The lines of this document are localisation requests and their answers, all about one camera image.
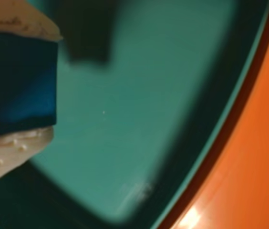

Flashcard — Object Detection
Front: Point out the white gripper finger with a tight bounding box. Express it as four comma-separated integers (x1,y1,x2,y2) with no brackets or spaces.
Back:
0,127,55,191
0,0,63,42

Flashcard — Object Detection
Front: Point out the blue cube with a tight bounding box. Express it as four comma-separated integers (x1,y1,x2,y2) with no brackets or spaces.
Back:
0,33,58,137

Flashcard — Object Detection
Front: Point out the teal plastic box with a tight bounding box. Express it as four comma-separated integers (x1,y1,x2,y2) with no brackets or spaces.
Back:
0,0,269,229

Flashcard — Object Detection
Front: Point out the orange plastic box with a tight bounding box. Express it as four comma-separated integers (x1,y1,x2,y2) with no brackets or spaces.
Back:
148,0,269,229

